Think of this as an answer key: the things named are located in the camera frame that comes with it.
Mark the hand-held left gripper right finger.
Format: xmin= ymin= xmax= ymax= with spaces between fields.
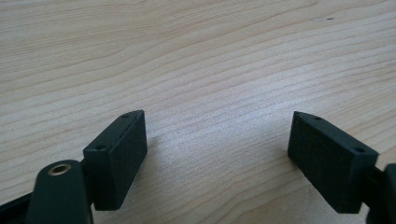
xmin=287 ymin=110 xmax=380 ymax=215

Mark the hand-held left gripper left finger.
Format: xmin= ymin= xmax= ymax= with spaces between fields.
xmin=82 ymin=109 xmax=149 ymax=212

